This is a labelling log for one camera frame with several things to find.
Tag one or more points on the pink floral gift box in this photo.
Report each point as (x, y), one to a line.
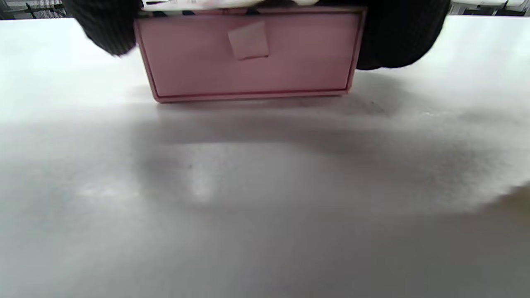
(248, 98)

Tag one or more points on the person's right hand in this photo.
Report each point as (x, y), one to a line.
(397, 33)

